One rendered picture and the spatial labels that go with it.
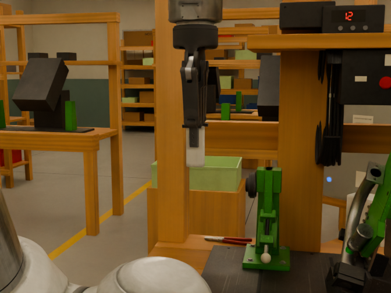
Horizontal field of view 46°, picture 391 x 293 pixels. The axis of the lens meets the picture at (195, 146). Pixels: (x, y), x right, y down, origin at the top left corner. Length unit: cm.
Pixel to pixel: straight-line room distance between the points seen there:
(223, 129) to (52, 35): 1134
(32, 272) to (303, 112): 104
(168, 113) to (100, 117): 1074
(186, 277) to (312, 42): 89
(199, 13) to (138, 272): 40
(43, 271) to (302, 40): 96
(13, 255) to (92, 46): 1175
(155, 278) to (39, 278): 13
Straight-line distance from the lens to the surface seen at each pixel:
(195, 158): 80
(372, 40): 133
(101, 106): 1216
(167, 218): 155
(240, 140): 154
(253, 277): 129
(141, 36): 1174
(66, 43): 1255
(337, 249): 159
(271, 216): 132
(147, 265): 57
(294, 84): 143
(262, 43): 131
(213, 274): 130
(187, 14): 75
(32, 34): 1301
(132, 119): 1122
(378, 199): 118
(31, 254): 58
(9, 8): 649
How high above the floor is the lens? 144
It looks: 9 degrees down
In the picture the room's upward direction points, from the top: straight up
